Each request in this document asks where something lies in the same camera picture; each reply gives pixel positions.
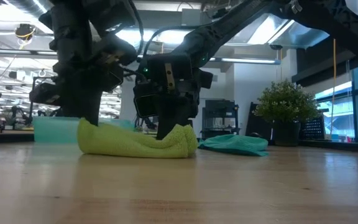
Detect black ceiling dome camera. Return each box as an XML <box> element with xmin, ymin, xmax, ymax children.
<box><xmin>14</xmin><ymin>23</ymin><xmax>37</xmax><ymax>41</ymax></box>

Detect translucent teal plastic basket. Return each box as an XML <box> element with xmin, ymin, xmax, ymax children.
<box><xmin>32</xmin><ymin>116</ymin><xmax>136</xmax><ymax>144</ymax></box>

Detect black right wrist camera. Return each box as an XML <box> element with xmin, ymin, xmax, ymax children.
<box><xmin>133</xmin><ymin>83</ymin><xmax>162</xmax><ymax>119</ymax></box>

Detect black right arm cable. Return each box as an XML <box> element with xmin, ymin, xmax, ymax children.
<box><xmin>143</xmin><ymin>24</ymin><xmax>198</xmax><ymax>60</ymax></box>

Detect potted green plant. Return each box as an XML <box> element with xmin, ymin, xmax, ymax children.
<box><xmin>253</xmin><ymin>79</ymin><xmax>320</xmax><ymax>147</ymax></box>

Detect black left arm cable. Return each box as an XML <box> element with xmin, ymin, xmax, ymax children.
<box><xmin>127</xmin><ymin>0</ymin><xmax>145</xmax><ymax>58</ymax></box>

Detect black perforated crate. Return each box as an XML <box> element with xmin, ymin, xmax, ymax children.
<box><xmin>300</xmin><ymin>116</ymin><xmax>326</xmax><ymax>141</ymax></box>

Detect teal microfiber towel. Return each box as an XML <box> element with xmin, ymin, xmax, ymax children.
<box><xmin>197</xmin><ymin>134</ymin><xmax>269</xmax><ymax>157</ymax></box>

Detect black aluminium table frame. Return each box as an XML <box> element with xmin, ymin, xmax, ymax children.
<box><xmin>0</xmin><ymin>133</ymin><xmax>358</xmax><ymax>154</ymax></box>

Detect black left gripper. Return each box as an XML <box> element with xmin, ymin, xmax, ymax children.
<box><xmin>29</xmin><ymin>34</ymin><xmax>138</xmax><ymax>127</ymax></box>

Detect black leaning board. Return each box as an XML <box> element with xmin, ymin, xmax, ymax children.
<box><xmin>246</xmin><ymin>101</ymin><xmax>273</xmax><ymax>138</ymax></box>

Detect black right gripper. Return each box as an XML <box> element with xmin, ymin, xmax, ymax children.
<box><xmin>135</xmin><ymin>53</ymin><xmax>214</xmax><ymax>141</ymax></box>

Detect black shelf cart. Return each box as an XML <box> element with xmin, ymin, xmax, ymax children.
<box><xmin>201</xmin><ymin>99</ymin><xmax>241</xmax><ymax>139</ymax></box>

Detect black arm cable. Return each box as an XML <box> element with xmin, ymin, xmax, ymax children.
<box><xmin>143</xmin><ymin>24</ymin><xmax>198</xmax><ymax>60</ymax></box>
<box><xmin>127</xmin><ymin>0</ymin><xmax>145</xmax><ymax>58</ymax></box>

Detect lime green microfiber towel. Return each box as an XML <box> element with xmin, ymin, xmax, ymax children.
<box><xmin>76</xmin><ymin>117</ymin><xmax>199</xmax><ymax>159</ymax></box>

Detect black gantry frame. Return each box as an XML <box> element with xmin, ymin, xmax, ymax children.
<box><xmin>29</xmin><ymin>76</ymin><xmax>62</xmax><ymax>124</ymax></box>

